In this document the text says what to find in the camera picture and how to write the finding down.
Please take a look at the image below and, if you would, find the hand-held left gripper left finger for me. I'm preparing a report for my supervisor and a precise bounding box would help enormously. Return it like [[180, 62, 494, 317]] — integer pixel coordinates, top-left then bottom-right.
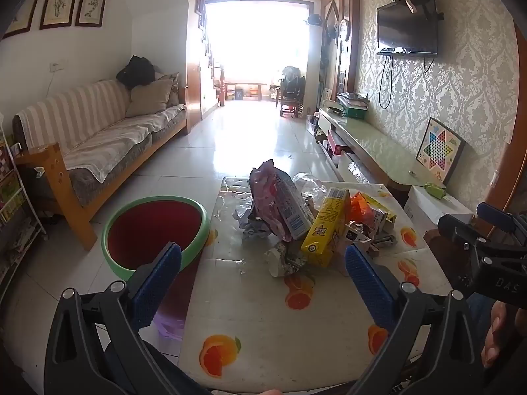
[[44, 242, 182, 395]]

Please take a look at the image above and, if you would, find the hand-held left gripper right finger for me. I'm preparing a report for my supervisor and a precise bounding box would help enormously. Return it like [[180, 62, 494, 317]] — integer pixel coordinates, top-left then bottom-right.
[[345, 245, 484, 395]]

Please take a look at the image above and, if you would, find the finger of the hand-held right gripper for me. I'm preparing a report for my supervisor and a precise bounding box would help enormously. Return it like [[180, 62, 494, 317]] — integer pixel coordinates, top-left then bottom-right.
[[477, 202, 527, 239], [437, 213, 501, 270]]

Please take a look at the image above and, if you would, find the red bin with green rim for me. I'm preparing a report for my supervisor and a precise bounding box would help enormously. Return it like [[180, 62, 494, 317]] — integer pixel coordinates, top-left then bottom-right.
[[102, 196, 209, 282]]

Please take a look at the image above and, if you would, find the clear plastic bottle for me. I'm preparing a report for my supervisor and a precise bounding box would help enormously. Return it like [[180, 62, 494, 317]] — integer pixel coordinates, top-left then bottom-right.
[[293, 173, 330, 210]]

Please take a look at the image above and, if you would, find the person's right hand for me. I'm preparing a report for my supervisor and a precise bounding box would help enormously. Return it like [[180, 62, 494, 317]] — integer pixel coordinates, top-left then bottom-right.
[[481, 300, 520, 369]]

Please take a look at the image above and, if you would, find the white cardboard box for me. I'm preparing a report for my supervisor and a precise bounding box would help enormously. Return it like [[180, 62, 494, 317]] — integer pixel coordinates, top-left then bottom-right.
[[403, 185, 474, 231]]

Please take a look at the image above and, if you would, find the purple plastic bag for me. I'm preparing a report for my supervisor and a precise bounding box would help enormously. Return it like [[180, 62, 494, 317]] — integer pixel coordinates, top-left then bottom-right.
[[154, 313, 186, 340]]

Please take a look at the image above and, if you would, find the person's leg in jeans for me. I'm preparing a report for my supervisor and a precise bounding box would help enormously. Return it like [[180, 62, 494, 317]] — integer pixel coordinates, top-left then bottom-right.
[[467, 294, 499, 363]]

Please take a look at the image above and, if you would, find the small white black pack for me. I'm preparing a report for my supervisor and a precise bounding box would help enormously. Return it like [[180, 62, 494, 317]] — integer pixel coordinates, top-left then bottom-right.
[[345, 220, 373, 253]]

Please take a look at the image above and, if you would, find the tall yellow carton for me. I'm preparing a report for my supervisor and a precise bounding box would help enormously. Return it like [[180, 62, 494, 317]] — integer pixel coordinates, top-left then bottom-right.
[[300, 188, 351, 268]]

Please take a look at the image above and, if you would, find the star checkers board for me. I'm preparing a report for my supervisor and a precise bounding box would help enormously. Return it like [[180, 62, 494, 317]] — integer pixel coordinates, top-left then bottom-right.
[[415, 117, 467, 186]]

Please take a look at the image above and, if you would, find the orange plastic bag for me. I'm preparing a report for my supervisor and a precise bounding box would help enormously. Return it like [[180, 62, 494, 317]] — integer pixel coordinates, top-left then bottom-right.
[[350, 191, 373, 225]]

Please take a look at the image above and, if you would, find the fruit print tablecloth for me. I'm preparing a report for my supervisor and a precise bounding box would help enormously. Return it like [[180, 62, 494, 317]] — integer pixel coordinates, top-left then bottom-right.
[[178, 177, 454, 393]]

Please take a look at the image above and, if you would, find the long television cabinet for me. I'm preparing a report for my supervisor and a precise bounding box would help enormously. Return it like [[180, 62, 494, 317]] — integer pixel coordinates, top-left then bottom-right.
[[307, 107, 445, 192]]

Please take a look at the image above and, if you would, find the crumpled grey paper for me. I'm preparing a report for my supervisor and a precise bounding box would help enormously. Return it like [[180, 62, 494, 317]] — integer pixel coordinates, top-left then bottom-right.
[[235, 208, 272, 237]]

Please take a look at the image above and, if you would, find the pink snack bag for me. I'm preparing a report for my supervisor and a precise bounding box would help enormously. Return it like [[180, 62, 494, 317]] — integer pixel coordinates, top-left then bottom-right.
[[248, 160, 314, 241]]

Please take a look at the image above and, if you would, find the red flat box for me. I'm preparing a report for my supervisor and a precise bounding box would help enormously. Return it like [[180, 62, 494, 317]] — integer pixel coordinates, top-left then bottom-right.
[[325, 129, 347, 155]]

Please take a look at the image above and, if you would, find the green tray with papers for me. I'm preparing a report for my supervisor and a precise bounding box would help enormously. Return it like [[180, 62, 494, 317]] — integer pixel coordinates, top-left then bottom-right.
[[337, 92, 370, 119]]

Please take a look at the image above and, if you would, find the white magazine rack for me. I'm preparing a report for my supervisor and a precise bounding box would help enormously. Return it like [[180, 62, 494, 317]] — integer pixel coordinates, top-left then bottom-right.
[[0, 123, 48, 293]]

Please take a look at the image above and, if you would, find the wooden sofa with striped cover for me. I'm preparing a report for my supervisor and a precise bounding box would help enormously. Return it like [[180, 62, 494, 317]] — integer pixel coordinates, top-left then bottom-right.
[[12, 78, 194, 251]]

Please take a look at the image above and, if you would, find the beige pillow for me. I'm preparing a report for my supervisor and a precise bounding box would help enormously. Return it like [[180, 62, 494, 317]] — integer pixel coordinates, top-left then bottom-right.
[[125, 79, 174, 118]]

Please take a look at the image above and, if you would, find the patterned brown pillow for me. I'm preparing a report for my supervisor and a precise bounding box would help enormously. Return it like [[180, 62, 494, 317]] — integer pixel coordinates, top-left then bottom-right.
[[154, 72, 180, 108]]

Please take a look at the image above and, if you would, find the black television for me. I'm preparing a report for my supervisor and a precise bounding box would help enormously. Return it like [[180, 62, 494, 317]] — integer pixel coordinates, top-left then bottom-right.
[[376, 0, 439, 56]]

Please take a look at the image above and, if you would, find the wooden chair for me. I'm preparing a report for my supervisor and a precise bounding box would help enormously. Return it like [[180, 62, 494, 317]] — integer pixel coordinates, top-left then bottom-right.
[[279, 66, 306, 118]]

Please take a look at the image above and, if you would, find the white standing air conditioner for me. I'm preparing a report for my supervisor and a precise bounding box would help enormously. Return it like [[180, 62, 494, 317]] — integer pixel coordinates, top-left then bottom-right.
[[307, 22, 326, 112]]

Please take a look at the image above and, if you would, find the black bag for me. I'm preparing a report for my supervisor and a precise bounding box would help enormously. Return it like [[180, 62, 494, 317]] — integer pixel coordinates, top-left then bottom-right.
[[116, 55, 156, 90]]

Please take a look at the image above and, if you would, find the black television cable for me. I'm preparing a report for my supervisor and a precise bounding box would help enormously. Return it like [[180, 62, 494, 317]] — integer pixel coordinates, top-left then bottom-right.
[[379, 54, 392, 110]]

